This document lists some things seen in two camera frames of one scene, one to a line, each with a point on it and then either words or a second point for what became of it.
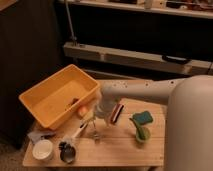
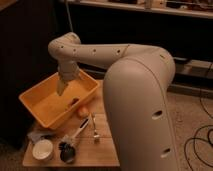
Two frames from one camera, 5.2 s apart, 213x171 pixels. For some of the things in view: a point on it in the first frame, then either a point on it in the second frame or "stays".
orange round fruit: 83,110 stays
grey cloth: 36,135 stays
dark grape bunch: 74,100 stays
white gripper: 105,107 to 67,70
